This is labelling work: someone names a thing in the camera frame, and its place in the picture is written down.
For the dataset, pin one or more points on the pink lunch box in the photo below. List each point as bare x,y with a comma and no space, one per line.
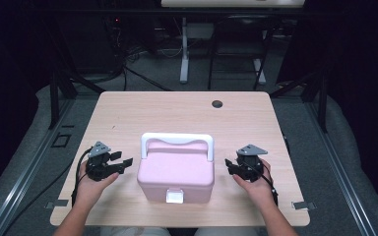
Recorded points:
175,173

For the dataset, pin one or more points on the dark computer tower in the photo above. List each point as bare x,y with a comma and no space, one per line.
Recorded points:
88,42

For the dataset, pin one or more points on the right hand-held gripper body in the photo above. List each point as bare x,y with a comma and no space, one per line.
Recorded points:
250,165

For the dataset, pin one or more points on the person's left hand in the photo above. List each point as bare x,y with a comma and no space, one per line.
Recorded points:
88,191

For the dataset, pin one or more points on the grey tape strip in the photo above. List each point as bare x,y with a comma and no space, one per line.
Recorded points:
57,204
303,205

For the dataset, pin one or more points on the grey desk crossbar panel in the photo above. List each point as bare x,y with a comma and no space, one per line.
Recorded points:
200,31

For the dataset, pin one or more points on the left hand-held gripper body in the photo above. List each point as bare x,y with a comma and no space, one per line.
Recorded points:
97,164

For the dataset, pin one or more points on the person's right hand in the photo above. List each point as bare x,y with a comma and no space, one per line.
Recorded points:
261,191

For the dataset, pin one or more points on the person's lap in light trousers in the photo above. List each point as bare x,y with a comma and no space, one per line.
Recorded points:
138,232

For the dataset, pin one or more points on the black metal stand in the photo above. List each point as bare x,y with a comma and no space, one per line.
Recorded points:
322,98
54,98

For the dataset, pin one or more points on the white desk leg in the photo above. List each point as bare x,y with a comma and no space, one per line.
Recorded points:
184,59
260,70

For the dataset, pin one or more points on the aluminium floor rail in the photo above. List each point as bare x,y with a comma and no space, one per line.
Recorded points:
338,164
29,167

